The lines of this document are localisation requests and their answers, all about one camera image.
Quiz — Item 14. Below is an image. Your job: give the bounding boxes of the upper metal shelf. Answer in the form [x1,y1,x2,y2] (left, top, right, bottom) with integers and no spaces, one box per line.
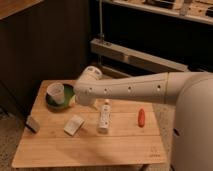
[102,0,213,26]

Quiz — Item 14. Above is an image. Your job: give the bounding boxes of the wooden folding table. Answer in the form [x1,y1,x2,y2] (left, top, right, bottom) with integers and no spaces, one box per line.
[12,80,167,168]

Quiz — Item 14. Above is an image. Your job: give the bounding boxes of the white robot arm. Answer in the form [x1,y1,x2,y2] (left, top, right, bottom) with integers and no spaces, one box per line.
[74,66,213,171]

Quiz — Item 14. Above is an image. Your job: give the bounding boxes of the grey whiteboard eraser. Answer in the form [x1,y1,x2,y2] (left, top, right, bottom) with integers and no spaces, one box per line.
[26,116,40,133]

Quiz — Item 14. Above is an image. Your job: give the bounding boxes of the green bowl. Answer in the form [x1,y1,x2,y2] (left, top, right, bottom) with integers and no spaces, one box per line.
[45,84,75,110]

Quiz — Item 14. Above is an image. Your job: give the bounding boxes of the dark wooden cabinet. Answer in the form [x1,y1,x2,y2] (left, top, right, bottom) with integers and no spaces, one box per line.
[0,0,90,115]

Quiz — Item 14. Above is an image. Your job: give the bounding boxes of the grey metal shelf beam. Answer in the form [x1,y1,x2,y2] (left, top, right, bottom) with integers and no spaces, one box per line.
[90,39,188,73]

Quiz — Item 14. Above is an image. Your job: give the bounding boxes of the clear plastic cup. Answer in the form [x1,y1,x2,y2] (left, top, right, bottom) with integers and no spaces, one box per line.
[47,82,65,105]

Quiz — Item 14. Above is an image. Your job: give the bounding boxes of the white glue bottle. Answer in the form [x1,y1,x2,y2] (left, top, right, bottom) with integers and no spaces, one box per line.
[98,99,111,134]

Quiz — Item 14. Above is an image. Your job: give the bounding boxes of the red marker pen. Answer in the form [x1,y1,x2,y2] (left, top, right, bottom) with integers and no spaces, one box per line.
[138,109,145,127]

